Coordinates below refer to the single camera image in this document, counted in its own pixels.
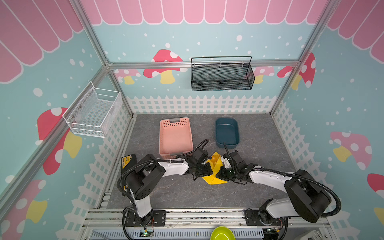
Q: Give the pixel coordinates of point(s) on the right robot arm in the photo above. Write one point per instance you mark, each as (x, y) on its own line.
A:
(306, 198)

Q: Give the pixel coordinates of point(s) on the white wire wall basket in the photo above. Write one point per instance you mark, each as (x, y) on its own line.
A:
(93, 112)

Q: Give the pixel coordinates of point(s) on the black yellow tool case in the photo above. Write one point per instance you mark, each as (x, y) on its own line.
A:
(127, 162)

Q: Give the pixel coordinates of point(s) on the green bowl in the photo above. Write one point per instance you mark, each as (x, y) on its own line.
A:
(222, 233)

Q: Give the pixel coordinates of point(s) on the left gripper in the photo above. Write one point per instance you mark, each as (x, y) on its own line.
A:
(208, 171)

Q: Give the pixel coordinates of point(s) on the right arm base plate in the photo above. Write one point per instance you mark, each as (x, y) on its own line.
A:
(262, 218)

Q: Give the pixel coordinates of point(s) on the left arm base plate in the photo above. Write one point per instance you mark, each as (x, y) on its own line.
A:
(153, 219)

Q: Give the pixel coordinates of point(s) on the teal plastic tub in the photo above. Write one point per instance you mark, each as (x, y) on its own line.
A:
(227, 132)

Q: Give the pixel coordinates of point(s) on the pink plastic basket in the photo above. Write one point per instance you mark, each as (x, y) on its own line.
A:
(175, 137)

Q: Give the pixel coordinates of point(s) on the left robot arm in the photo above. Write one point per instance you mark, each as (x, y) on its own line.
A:
(139, 178)

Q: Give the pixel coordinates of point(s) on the black mesh wall basket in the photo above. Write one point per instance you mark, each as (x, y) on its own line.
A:
(227, 73)

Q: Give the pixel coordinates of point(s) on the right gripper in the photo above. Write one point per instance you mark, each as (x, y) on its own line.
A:
(226, 172)

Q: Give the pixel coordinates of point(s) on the aluminium front rail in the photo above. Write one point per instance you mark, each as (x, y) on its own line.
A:
(175, 219)

